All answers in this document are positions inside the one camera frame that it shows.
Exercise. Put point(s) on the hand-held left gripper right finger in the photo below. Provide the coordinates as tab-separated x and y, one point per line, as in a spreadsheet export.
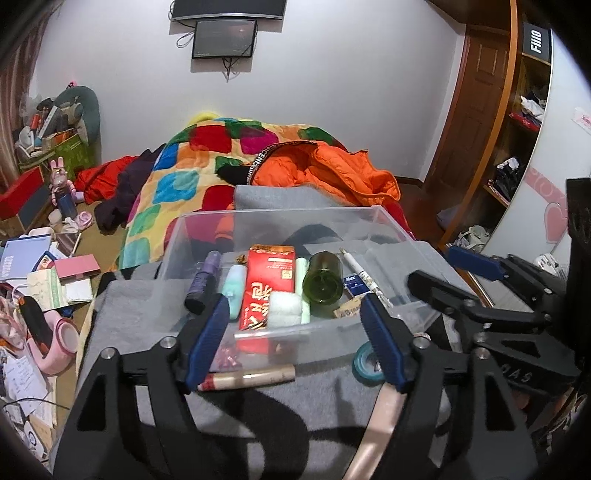
383	341

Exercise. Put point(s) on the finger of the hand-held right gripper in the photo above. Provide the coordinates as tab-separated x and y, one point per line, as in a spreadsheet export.
471	262
429	286

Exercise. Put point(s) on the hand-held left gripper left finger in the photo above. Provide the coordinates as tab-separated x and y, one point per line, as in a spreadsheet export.
210	337

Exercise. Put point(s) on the teal lotion bottle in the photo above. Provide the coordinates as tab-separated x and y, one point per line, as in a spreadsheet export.
234	288

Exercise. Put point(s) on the clear plastic storage box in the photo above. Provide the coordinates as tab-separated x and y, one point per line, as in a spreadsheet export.
203	221

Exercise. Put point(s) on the teal tape roll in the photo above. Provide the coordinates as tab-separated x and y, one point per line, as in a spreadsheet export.
362	369

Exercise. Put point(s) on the brown paper tag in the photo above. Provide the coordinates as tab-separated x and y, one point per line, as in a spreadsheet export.
348	308

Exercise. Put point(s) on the purple spray bottle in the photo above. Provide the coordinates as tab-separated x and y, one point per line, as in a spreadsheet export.
203	281

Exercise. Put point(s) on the beige cosmetic tube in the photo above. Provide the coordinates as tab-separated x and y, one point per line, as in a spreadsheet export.
258	374

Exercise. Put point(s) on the small blue box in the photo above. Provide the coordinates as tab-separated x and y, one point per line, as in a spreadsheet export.
355	285

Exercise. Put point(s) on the white patterned pen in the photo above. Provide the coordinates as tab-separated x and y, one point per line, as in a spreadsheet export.
364	277

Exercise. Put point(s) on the grey blanket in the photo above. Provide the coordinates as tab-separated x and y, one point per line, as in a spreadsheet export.
138	323

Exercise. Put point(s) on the white patterned bag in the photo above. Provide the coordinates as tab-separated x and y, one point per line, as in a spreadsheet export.
549	264

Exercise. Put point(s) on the red printed packet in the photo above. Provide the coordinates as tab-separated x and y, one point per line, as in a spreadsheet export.
268	281

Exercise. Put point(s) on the white foam sponge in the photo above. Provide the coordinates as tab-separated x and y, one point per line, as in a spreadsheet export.
285	309

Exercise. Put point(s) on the green glass bottle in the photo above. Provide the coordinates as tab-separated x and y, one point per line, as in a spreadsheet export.
323	281

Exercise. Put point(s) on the beige plastic strip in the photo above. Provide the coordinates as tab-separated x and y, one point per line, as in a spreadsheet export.
376	438

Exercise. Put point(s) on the light green tube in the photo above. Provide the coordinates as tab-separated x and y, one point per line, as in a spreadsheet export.
301	277

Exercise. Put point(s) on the wooden wardrobe shelf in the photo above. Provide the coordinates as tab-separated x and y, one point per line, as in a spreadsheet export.
521	138

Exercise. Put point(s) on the white pink sliding door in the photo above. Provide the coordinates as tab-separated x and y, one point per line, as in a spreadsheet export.
568	152

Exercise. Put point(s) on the orange down jacket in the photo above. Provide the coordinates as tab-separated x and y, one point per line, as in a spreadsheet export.
332	170

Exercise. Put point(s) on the flat pink box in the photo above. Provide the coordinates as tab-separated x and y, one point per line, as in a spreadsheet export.
76	267

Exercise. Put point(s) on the colourful patchwork quilt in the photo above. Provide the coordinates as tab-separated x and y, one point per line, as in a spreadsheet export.
184	184

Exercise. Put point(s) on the pink round case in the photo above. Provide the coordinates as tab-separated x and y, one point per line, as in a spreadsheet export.
53	355

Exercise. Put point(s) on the dark purple cloth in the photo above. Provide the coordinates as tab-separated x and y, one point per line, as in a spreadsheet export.
124	194

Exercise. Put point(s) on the small folding mirror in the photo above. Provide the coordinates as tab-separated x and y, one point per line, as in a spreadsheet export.
68	243

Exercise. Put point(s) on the brown wooden door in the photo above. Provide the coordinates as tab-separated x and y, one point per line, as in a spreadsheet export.
480	92

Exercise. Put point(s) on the green printed booklet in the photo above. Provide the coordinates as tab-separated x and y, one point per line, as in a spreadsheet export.
46	288

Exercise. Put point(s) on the black oblong brush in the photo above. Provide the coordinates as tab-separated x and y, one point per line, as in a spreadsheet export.
37	323

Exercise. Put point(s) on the red cloth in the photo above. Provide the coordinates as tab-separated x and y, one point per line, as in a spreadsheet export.
99	177

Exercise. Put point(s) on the loose white papers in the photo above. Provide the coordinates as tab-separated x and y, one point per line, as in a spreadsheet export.
21	383

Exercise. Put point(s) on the dark blue bottle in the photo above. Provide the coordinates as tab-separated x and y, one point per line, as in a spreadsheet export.
67	203

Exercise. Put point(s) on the light blue notebook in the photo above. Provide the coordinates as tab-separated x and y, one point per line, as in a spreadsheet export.
25	256

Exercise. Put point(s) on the pink rabbit toy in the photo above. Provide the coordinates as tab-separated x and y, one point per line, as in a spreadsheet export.
61	175

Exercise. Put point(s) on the green paper bag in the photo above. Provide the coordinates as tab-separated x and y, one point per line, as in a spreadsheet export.
74	154

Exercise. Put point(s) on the black printed box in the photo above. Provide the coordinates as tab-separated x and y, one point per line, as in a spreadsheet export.
536	41

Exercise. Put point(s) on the red blue storage box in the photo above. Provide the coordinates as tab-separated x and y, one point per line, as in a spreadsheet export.
23	198

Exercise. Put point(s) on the grey-green plush pillow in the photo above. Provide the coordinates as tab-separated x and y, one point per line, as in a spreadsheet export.
85	104

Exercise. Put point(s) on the black wall monitor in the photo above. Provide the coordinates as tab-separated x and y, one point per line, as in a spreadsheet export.
225	39

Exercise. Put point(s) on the black curved wall screen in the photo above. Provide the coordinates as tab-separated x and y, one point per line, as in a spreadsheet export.
228	8

